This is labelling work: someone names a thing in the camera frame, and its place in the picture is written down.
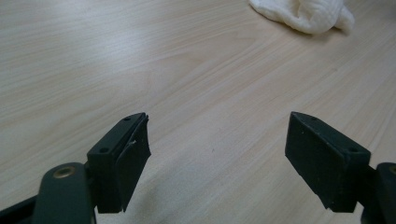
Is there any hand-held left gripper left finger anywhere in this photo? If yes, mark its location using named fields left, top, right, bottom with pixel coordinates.
left=86, top=112, right=152, bottom=215

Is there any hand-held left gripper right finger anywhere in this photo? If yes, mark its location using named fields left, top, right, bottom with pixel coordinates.
left=284, top=111, right=372, bottom=214

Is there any white cotton towel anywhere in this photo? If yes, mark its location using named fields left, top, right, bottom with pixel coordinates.
left=247, top=0, right=356, bottom=35

